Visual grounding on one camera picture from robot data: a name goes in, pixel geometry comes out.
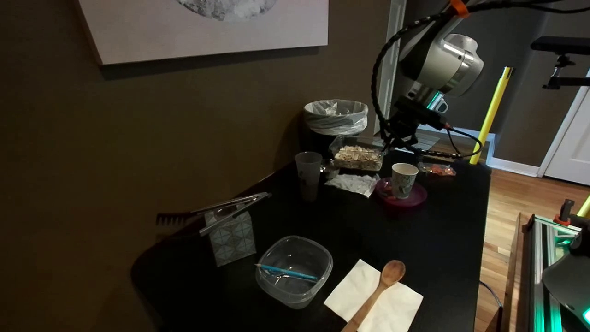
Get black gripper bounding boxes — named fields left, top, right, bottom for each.
left=383, top=97, right=446, bottom=147

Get clear container with oats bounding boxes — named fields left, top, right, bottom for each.
left=331, top=145, right=383, bottom=171

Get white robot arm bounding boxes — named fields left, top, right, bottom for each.
left=381, top=0, right=482, bottom=147

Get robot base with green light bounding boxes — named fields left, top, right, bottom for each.
left=541, top=234, right=590, bottom=332

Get patterned paper cup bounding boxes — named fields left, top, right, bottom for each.
left=390, top=162, right=418, bottom=199

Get bin with white liner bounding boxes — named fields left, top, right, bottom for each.
left=302, top=99, right=368, bottom=136

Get maroon round plate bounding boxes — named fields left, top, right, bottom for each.
left=375, top=179, right=427, bottom=208

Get crumpled white paper towel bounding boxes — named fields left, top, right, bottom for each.
left=326, top=173, right=375, bottom=197

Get yellow stick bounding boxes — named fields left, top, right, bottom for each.
left=468, top=66, right=512, bottom=166

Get dark plastic tumbler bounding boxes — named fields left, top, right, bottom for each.
left=294, top=151, right=324, bottom=201

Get wooden spoon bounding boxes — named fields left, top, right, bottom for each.
left=340, top=260, right=405, bottom=332

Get clear round plastic bowl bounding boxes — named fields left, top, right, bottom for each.
left=254, top=234, right=333, bottom=310

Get white paper napkin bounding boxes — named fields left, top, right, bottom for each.
left=324, top=260, right=422, bottom=332

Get metal tongs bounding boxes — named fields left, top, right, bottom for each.
left=154, top=192, right=269, bottom=236

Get blue pen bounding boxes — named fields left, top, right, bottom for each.
left=254, top=263, right=318, bottom=282

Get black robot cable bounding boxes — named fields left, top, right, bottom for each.
left=368, top=0, right=590, bottom=155

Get black camera stand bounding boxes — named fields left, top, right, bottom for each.
left=530, top=37, right=590, bottom=90

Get aluminium frame rails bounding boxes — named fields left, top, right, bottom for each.
left=516, top=214, right=587, bottom=332

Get wall picture canvas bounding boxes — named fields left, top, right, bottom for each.
left=75, top=0, right=328, bottom=66

